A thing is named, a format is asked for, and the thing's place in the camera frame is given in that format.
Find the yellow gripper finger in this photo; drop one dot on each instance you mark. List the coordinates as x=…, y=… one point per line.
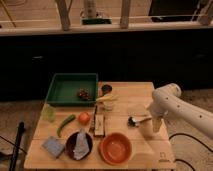
x=156, y=122

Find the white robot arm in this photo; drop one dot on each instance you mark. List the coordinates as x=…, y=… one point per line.
x=167, y=99

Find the red bowl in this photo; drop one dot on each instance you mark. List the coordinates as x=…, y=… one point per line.
x=115, y=148

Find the wooden block with slot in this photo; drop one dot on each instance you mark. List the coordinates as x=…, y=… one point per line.
x=99, y=125

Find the small dark cup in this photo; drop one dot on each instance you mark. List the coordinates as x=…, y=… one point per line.
x=106, y=89

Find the orange tomato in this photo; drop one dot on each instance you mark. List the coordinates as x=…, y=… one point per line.
x=84, y=118

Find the brown pinecone object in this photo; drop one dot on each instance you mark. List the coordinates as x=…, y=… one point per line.
x=83, y=94

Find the crumpled white cloth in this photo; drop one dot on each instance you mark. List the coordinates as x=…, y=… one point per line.
x=81, y=148

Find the green chili pepper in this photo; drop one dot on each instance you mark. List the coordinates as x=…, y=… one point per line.
x=64, y=123

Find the dark brown plate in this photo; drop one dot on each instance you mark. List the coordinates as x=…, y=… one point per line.
x=71, y=143

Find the green plastic tray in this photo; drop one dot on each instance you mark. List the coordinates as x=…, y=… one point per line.
x=64, y=87

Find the blue sponge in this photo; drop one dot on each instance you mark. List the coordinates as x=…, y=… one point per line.
x=53, y=147

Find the green base stand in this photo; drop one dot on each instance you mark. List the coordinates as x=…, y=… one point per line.
x=96, y=21

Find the black pole stand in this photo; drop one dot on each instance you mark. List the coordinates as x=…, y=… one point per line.
x=20, y=131

